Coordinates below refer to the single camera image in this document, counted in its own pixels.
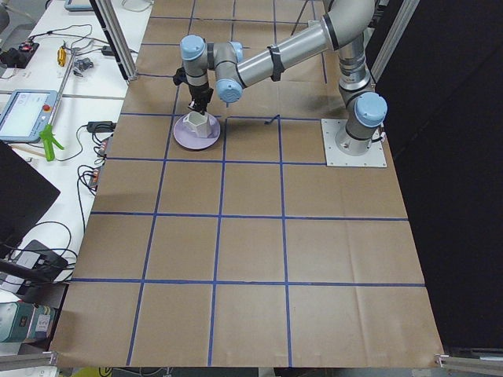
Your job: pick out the aluminium frame upright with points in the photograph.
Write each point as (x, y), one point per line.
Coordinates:
(109, 22)

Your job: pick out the teach pendant tablet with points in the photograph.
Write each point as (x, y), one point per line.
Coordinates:
(26, 114)

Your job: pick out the brown paper table cover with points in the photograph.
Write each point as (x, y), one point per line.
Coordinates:
(252, 253)

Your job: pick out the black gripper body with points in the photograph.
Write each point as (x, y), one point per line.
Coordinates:
(200, 94)

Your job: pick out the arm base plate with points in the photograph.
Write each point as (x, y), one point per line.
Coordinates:
(343, 151)

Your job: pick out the yellow tool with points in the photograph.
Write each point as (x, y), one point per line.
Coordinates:
(61, 56)

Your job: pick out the white angular cup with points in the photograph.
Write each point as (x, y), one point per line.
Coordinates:
(198, 123)

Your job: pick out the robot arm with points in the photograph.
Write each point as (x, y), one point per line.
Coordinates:
(219, 67)

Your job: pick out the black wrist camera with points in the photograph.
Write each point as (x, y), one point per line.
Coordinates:
(180, 77)

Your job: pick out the lavender plate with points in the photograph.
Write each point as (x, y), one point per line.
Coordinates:
(189, 140)

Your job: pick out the black power adapter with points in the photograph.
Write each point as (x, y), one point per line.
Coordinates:
(100, 126)

